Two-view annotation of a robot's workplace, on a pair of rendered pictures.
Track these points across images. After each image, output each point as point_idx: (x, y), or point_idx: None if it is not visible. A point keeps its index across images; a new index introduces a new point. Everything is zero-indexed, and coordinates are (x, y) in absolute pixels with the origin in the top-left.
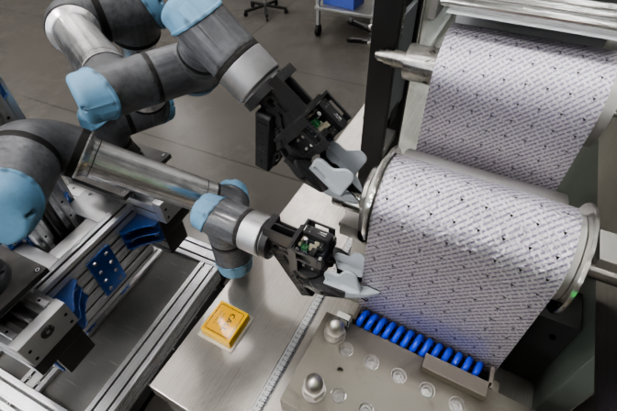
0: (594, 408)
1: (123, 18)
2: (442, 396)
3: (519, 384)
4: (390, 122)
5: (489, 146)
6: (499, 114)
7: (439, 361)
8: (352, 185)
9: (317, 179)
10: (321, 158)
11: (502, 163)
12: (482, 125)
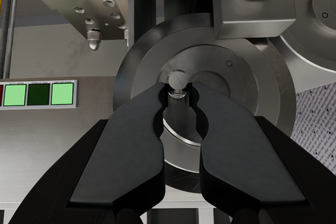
0: None
1: None
2: None
3: None
4: None
5: (320, 112)
6: (327, 160)
7: None
8: (189, 102)
9: None
10: (210, 183)
11: (305, 95)
12: (335, 139)
